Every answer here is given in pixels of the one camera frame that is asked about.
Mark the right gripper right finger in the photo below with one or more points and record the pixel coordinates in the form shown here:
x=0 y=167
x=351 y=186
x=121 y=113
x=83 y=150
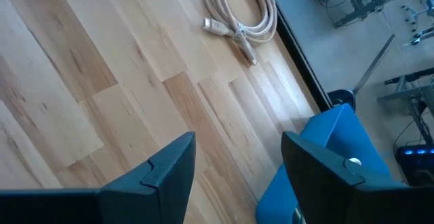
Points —
x=325 y=190

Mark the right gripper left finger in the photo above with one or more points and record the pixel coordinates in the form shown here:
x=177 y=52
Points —
x=152 y=197

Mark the large blue plastic bin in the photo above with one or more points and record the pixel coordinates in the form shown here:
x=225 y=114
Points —
x=339 y=129

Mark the black box with blue lights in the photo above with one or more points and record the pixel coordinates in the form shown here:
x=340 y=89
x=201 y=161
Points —
x=417 y=166

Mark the black curved bracket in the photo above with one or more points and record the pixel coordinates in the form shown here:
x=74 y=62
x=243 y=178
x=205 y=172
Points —
x=340 y=98

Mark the grey metal workbench frame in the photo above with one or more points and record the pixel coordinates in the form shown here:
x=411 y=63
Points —
x=400 y=90

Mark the black aluminium table frame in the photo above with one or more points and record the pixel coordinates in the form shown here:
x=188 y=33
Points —
x=301 y=59

